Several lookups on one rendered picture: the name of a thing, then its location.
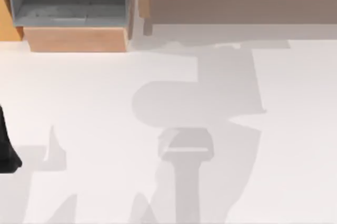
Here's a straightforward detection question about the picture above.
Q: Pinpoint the pale wooden drawer front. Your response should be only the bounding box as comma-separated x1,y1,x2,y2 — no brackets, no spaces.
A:
23,26,128,53

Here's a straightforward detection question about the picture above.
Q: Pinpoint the grey pierced drawer inside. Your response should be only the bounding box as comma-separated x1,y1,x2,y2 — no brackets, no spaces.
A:
7,0,132,41

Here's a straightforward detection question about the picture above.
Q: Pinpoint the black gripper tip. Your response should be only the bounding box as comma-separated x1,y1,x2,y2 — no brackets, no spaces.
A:
0,105,23,175

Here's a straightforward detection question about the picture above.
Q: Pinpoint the wooden cupboard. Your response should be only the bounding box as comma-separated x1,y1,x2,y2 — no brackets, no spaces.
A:
0,0,24,42

